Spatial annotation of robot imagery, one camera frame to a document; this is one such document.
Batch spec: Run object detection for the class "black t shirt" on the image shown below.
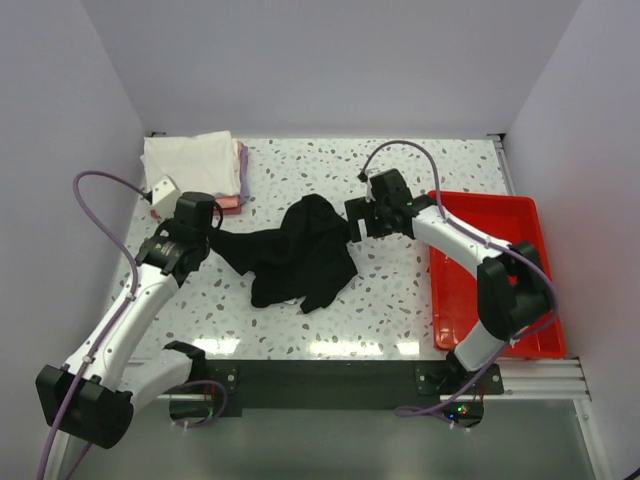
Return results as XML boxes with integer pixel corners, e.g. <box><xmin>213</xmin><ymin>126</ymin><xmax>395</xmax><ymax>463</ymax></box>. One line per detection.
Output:
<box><xmin>209</xmin><ymin>194</ymin><xmax>357</xmax><ymax>314</ymax></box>

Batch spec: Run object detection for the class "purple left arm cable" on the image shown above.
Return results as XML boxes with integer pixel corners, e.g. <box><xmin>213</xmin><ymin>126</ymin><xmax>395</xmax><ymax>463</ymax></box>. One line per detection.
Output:
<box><xmin>35</xmin><ymin>170</ymin><xmax>154</xmax><ymax>480</ymax></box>

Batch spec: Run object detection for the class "folded white t shirt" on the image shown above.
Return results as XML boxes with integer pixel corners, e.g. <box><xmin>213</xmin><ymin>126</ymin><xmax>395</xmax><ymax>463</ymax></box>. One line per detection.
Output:
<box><xmin>140</xmin><ymin>131</ymin><xmax>241</xmax><ymax>197</ymax></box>

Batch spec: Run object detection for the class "folded pink t shirt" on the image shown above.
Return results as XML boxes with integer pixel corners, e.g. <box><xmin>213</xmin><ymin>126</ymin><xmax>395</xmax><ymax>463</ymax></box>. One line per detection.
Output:
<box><xmin>149</xmin><ymin>141</ymin><xmax>250</xmax><ymax>221</ymax></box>

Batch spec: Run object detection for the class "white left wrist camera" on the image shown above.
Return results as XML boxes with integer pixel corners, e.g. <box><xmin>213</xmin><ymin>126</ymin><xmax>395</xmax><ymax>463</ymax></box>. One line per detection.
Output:
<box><xmin>149</xmin><ymin>176</ymin><xmax>181</xmax><ymax>220</ymax></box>

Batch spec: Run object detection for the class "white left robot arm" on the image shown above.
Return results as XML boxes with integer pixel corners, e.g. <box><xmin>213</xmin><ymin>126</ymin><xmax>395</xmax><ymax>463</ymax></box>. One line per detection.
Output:
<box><xmin>35</xmin><ymin>192</ymin><xmax>219</xmax><ymax>449</ymax></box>

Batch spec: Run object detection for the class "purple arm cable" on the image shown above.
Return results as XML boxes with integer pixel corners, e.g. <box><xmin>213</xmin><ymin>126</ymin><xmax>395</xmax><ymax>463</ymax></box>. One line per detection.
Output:
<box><xmin>358</xmin><ymin>139</ymin><xmax>559</xmax><ymax>420</ymax></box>
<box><xmin>35</xmin><ymin>170</ymin><xmax>154</xmax><ymax>480</ymax></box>

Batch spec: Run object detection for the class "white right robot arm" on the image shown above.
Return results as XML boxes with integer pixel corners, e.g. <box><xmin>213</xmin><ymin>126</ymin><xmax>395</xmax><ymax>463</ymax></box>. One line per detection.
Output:
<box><xmin>345</xmin><ymin>169</ymin><xmax>557</xmax><ymax>393</ymax></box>

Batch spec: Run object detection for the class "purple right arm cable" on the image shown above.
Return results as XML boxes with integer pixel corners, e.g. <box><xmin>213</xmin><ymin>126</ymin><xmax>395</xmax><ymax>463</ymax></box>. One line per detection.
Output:
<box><xmin>358</xmin><ymin>139</ymin><xmax>559</xmax><ymax>420</ymax></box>

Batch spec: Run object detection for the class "folded purple t shirt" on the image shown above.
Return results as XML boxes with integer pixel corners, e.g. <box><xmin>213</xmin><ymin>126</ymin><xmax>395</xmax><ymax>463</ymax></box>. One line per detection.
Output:
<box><xmin>239</xmin><ymin>146</ymin><xmax>251</xmax><ymax>205</ymax></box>

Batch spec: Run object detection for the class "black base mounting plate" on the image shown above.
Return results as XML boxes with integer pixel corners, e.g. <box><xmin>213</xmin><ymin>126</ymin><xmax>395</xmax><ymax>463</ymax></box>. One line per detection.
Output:
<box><xmin>167</xmin><ymin>357</ymin><xmax>501</xmax><ymax>429</ymax></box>

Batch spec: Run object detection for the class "red plastic tray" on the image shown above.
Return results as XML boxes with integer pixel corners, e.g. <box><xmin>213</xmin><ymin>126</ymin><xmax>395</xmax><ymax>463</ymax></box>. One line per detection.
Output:
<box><xmin>429</xmin><ymin>192</ymin><xmax>567</xmax><ymax>359</ymax></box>

